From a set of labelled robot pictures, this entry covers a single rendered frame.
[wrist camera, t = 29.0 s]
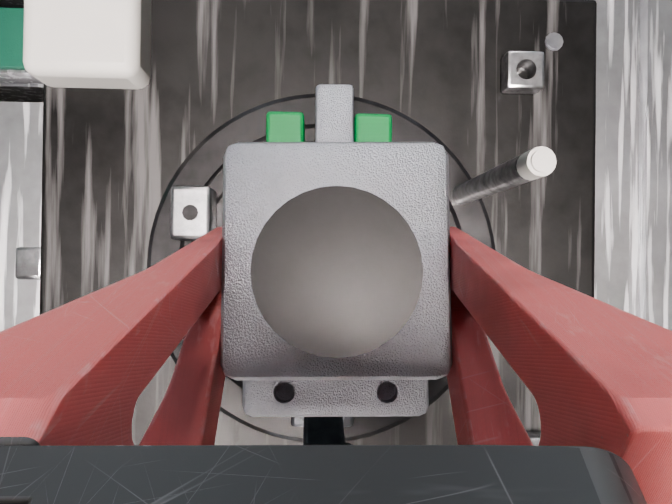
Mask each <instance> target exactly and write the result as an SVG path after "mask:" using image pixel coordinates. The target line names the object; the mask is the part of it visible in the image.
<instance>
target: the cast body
mask: <svg viewBox="0 0 672 504"><path fill-rule="evenodd" d="M220 365H221V367H222V370H223V372H224V375H225V376H226V377H229V378H231V379H234V380H236V381H243V398H242V407H243V409H244V412H245V414H247V415H249V416H251V417H391V416H420V415H423V414H425V413H426V411H427V408H428V406H429V399H428V380H437V379H440V378H442V377H444V376H447V375H448V374H449V371H450V368H451V366H452V321H451V288H450V222H449V173H448V155H447V153H446V151H445V149H444V146H442V145H439V144H437V143H434V142H354V91H353V87H352V85H317V86H316V89H315V142H238V143H235V144H233V145H230V146H228V148H227V150H226V152H225V154H224V157H223V215H222V288H221V358H220Z"/></svg>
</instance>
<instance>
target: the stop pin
mask: <svg viewBox="0 0 672 504"><path fill-rule="evenodd" d="M40 259H41V247H18V248H16V263H15V277H16V278H17V279H29V280H40Z"/></svg>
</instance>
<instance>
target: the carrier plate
mask: <svg viewBox="0 0 672 504"><path fill-rule="evenodd" d="M596 25H597V3H596V1H595V0H151V59H150V80H149V84H148V85H147V86H146V87H145V88H142V89H103V88H62V87H50V86H47V85H45V84H44V97H43V151H42V205H41V259H40V313H39V315H41V314H43V313H46V312H48V311H50V310H53V309H55V308H57V307H60V306H62V305H64V304H67V303H69V302H71V301H74V300H76V299H78V298H81V297H83V296H86V295H88V294H90V293H93V292H95V291H97V290H100V289H102V288H104V287H107V286H109V285H111V284H114V283H116V282H118V281H121V280H123V279H125V278H128V277H130V276H133V275H135V274H137V273H139V272H142V271H144V270H146V269H147V256H148V245H149V239H150V234H151V229H152V225H153V222H154V218H155V214H156V212H157V209H158V206H159V204H160V201H161V198H162V196H163V194H164V192H165V190H166V188H167V186H168V184H169V182H170V181H171V179H172V178H173V176H174V174H175V173H176V171H177V170H178V168H179V167H180V166H181V164H182V163H183V162H184V160H185V159H186V158H187V157H188V155H189V154H190V153H191V152H192V151H193V150H194V149H195V148H196V147H197V146H198V145H199V143H200V142H201V141H203V140H204V139H205V138H206V137H207V136H208V135H210V134H211V133H212V132H213V131H214V130H216V129H217V128H218V127H220V126H221V125H223V124H224V123H226V122H227V121H228V120H230V119H232V118H234V117H235V116H237V115H239V114H241V113H243V112H245V111H247V110H249V109H251V108H254V107H256V106H258V105H261V104H264V103H267V102H270V101H273V100H276V99H281V98H285V97H290V96H296V95H304V94H315V89H316V86H317V85H352V87H353V91H354V97H359V98H363V99H367V100H370V101H374V102H377V103H380V104H382V105H385V106H388V107H390V108H393V109H395V110H397V111H399V112H401V113H403V114H405V115H407V116H408V117H410V118H412V119H413V120H415V121H416V122H418V123H420V124H421V125H423V126H424V127H425V128H426V129H428V130H429V131H430V132H432V133H433V134H434V135H435V136H437V137H438V138H439V139H440V140H441V141H442V142H443V143H444V144H445V145H446V146H447V147H448V148H449V149H450V150H451V151H452V153H453V154H454V155H455V156H456V157H457V158H458V159H459V161H460V162H461V164H462V165H463V166H464V168H465V169H466V171H467V172H468V173H469V175H470V177H471V179H472V178H474V177H477V176H479V175H481V174H483V173H485V172H487V171H489V170H491V169H493V168H495V167H497V166H499V165H501V164H503V163H505V162H507V161H509V160H511V159H513V158H515V157H517V156H519V155H521V154H523V153H525V152H527V151H529V150H531V149H533V148H535V147H540V146H543V147H548V148H549V149H550V150H552V151H553V153H554V154H555V156H556V161H557V162H556V167H555V169H554V170H553V172H552V173H550V174H549V175H547V176H544V177H541V178H539V179H536V180H533V181H530V182H527V183H524V184H521V185H519V186H516V187H513V188H510V189H507V190H504V191H501V192H499V193H496V194H493V195H490V196H487V197H484V198H482V200H483V202H484V205H485V208H486V211H487V214H488V217H489V219H490V224H491V228H492V232H493V236H494V244H495V251H497V252H498V253H500V254H502V255H503V256H505V257H507V258H508V259H510V260H512V261H513V262H515V263H517V264H518V265H520V266H522V267H524V268H526V269H528V270H530V271H532V272H534V273H536V274H539V275H541V276H543V277H546V278H548V279H550V280H553V281H555V282H557V283H560V284H562V285H564V286H567V287H569V288H572V289H574V290H576V291H579V292H581V293H583V294H586V295H588V296H590V297H593V298H594V265H595V145H596ZM508 51H535V52H544V88H543V89H542V90H540V91H539V92H538V93H536V94H508V93H502V92H501V59H502V57H503V56H504V55H505V54H506V53H507V52H508ZM487 337H488V336H487ZM488 340H489V344H490V347H491V350H492V353H493V356H494V359H495V362H496V365H497V368H498V371H499V374H500V377H501V380H502V383H503V386H504V388H505V390H506V393H507V395H508V397H509V399H510V401H511V403H512V405H513V407H514V409H515V411H516V413H517V415H518V417H519V419H520V421H521V423H522V424H523V426H524V428H525V430H526V431H541V420H540V413H539V408H538V405H537V402H536V399H535V398H534V396H533V394H532V393H531V392H530V390H529V389H528V388H527V386H526V385H525V384H524V383H523V381H522V380H521V379H520V377H519V376H518V375H517V373H516V372H515V371H514V370H513V368H512V367H511V366H510V364H509V363H508V362H507V360H506V359H505V358H504V357H503V355H502V354H501V353H500V351H499V350H498V349H497V347H496V346H495V345H494V344H493V342H492V341H491V340H490V338H489V337H488ZM175 366H176V364H175V363H174V361H173V359H172V357H171V356H169V358H168V359H167V360H166V361H165V363H164V364H163V365H162V367H161V368H160V369H159V371H158V372H157V373H156V375H155V376H154V377H153V378H152V380H151V381H150V382H149V384H148V385H147V386H146V388H145V389H144V390H143V391H142V393H141V394H140V395H139V397H138V399H137V401H136V404H135V408H134V413H133V418H132V440H133V444H134V445H139V444H140V442H141V440H142V438H143V436H144V434H145V433H146V431H147V429H148V427H149V425H150V423H151V421H152V419H153V417H154V415H155V414H156V412H157V410H158V408H159V406H160V404H161V402H162V400H163V398H164V396H165V393H166V391H167V389H168V386H169V384H170V381H171V378H172V375H173V372H174V369H175ZM345 443H350V444H352V445H458V442H457V436H456V430H455V424H454V418H453V411H452V405H451V399H450V393H449V388H448V389H447V390H446V391H445V392H444V393H443V394H442V395H441V396H440V397H439V398H438V399H437V400H436V401H434V402H433V403H432V404H431V405H430V406H428V408H427V411H426V413H425V414H423V415H420V416H414V417H412V418H410V419H409V420H407V421H405V422H404V423H402V424H399V425H397V426H395V427H393V428H391V429H389V430H386V431H384V432H381V433H378V434H375V435H372V436H368V437H364V438H360V439H356V440H350V441H345ZM214 445H303V442H299V441H293V440H287V439H283V438H279V437H275V436H271V435H268V434H265V433H262V432H260V431H257V430H254V429H252V428H250V427H248V426H246V425H244V424H241V423H239V422H238V421H236V420H234V419H233V418H231V417H229V416H228V415H226V414H224V413H223V412H222V411H220V412H219V418H218V424H217V430H216V437H215V443H214Z"/></svg>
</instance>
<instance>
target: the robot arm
mask: <svg viewBox="0 0 672 504"><path fill-rule="evenodd" d="M221 288H222V227H217V228H215V229H213V230H211V231H210V232H208V233H206V234H205V235H203V236H201V237H200V238H198V239H196V240H195V241H193V242H191V243H190V244H188V245H186V246H185V247H183V248H181V249H180V250H178V251H176V252H175V253H173V254H172V255H170V256H168V257H167V258H165V259H163V260H162V261H160V262H158V263H157V264H155V265H153V266H151V267H149V268H148V269H146V270H144V271H142V272H139V273H137V274H135V275H133V276H130V277H128V278H125V279H123V280H121V281H118V282H116V283H114V284H111V285H109V286H107V287H104V288H102V289H100V290H97V291H95V292H93V293H90V294H88V295H86V296H83V297H81V298H78V299H76V300H74V301H71V302H69V303H67V304H64V305H62V306H60V307H57V308H55V309H53V310H50V311H48V312H46V313H43V314H41V315H38V316H36V317H34V318H31V319H29V320H27V321H24V322H22V323H20V324H17V325H15V326H13V327H10V328H8V329H5V330H3V331H1V332H0V504H672V331H671V330H668V329H666V328H664V327H661V326H659V325H657V324H654V323H652V322H649V321H647V320H645V319H642V318H640V317H638V316H635V315H633V314H631V313H628V312H626V311H624V310H621V309H619V308H616V307H614V306H612V305H609V304H607V303H605V302H602V301H600V300H598V299H595V298H593V297H590V296H588V295H586V294H583V293H581V292H579V291H576V290H574V289H572V288H569V287H567V286H564V285H562V284H560V283H557V282H555V281H553V280H550V279H548V278H546V277H543V276H541V275H539V274H536V273H534V272H532V271H530V270H528V269H526V268H524V267H522V266H520V265H518V264H517V263H515V262H513V261H512V260H510V259H508V258H507V257H505V256H503V255H502V254H500V253H498V252H497V251H495V250H493V249H492V248H490V247H488V246H487V245H485V244H483V243H482V242H480V241H478V240H476V239H475V238H473V237H471V236H470V235H468V234H466V233H465V232H463V231H461V230H460V229H458V228H456V227H450V288H451V321H452V366H451V368H450V371H449V374H448V375H447V380H448V387H449V393H450V399H451V405H452V411H453V418H454V424H455V430H456V436H457V442H458V445H214V443H215V437H216V430H217V424H218V418H219V412H220V406H221V399H222V393H223V387H224V381H225V375H224V372H223V370H222V367H221V365H220V358H221ZM487 336H488V337H489V338H490V340H491V341H492V342H493V344H494V345H495V346H496V347H497V349H498V350H499V351H500V353H501V354H502V355H503V357H504V358H505V359H506V360H507V362H508V363H509V364H510V366H511V367H512V368H513V370H514V371H515V372H516V373H517V375H518V376H519V377H520V379H521V380H522V381H523V383H524V384H525V385H526V386H527V388H528V389H529V390H530V392H531V393H532V394H533V396H534V398H535V399H536V402H537V405H538V408H539V413H540V420H541V437H540V442H539V445H538V446H534V445H533V444H532V442H531V440H530V438H529V436H528V434H527V432H526V430H525V428H524V426H523V424H522V423H521V421H520V419H519V417H518V415H517V413H516V411H515V409H514V407H513V405H512V403H511V401H510V399H509V397H508V395H507V393H506V390H505V388H504V386H503V383H502V380H501V377H500V374H499V371H498V368H497V365H496V362H495V359H494V356H493V353H492V350H491V347H490V344H489V340H488V337H487ZM184 337H185V338H184ZM183 338H184V341H183V344H182V347H181V350H180V353H179V357H178V360H177V363H176V366H175V369H174V372H173V375H172V378H171V381H170V384H169V386H168V389H167V391H166V393H165V396H164V398H163V400H162V402H161V404H160V406H159V408H158V410H157V412H156V414H155V415H154V417H153V419H152V421H151V423H150V425H149V427H148V429H147V431H146V433H145V434H144V436H143V438H142V440H141V442H140V444H139V445H134V444H133V440H132V418H133V413H134V408H135V404H136V401H137V399H138V397H139V395H140V394H141V393H142V391H143V390H144V389H145V388H146V386H147V385H148V384H149V382H150V381H151V380H152V378H153V377H154V376H155V375H156V373H157V372H158V371H159V369H160V368H161V367H162V365H163V364H164V363H165V361H166V360H167V359H168V358H169V356H170V355H171V354H172V352H173V351H174V350H175V348H176V347H177V346H178V345H179V343H180V342H181V341H182V339H183Z"/></svg>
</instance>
